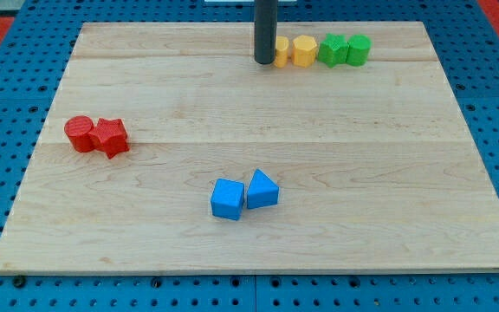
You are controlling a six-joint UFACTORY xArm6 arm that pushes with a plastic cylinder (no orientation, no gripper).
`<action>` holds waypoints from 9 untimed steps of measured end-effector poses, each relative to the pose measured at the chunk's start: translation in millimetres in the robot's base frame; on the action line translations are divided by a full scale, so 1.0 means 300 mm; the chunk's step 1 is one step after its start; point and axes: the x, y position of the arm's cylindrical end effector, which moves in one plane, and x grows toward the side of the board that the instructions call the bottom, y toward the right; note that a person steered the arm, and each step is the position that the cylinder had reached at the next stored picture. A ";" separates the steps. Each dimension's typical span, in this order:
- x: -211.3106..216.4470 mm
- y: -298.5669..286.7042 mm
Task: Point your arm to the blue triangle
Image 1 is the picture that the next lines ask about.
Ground red star block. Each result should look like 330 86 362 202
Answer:
88 118 130 159

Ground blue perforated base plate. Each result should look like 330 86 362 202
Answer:
0 0 499 311

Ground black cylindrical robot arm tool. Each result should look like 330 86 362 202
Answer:
254 0 278 65

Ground red cylinder block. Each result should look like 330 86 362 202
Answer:
64 115 94 153

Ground blue cube block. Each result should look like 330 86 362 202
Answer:
211 179 244 221

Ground green star block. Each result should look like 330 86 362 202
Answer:
317 33 349 68

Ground blue triangle block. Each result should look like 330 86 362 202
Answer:
246 169 280 210

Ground yellow hexagon block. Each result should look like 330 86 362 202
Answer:
291 35 318 68

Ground wooden board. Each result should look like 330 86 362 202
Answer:
0 22 499 276

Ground yellow block behind tool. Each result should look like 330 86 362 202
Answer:
274 36 289 68

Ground green cylinder block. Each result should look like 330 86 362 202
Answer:
346 34 372 67

